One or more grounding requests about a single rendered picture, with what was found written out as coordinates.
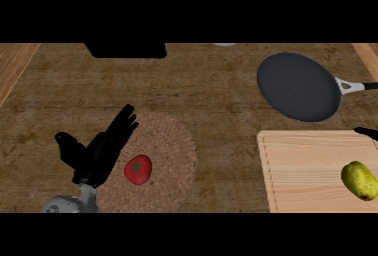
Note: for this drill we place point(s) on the red tomato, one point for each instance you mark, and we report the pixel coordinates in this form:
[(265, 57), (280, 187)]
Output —
[(138, 169)]

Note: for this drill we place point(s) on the round woven brown placemat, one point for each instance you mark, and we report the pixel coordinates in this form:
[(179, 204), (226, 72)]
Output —
[(157, 163)]

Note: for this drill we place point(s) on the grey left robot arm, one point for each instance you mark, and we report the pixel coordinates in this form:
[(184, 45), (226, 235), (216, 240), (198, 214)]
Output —
[(74, 201)]

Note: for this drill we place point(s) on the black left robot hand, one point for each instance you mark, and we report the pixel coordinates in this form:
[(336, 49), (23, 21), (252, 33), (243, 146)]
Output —
[(101, 150)]

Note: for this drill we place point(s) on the pale wooden cutting board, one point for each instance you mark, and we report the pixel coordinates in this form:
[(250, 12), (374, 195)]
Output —
[(315, 173)]

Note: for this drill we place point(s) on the green pear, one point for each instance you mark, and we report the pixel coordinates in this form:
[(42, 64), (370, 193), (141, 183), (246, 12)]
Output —
[(361, 181)]

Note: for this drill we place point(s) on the dark grey frying pan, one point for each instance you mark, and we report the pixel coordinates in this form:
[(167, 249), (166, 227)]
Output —
[(299, 87)]

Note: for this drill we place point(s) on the pale grey round object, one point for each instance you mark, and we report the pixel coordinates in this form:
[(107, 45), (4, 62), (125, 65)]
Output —
[(225, 44)]

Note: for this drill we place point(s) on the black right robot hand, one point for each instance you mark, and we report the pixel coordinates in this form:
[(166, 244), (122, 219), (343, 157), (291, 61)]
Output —
[(370, 132)]

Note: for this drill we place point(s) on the black box appliance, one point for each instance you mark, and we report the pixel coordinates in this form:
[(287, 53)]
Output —
[(128, 50)]

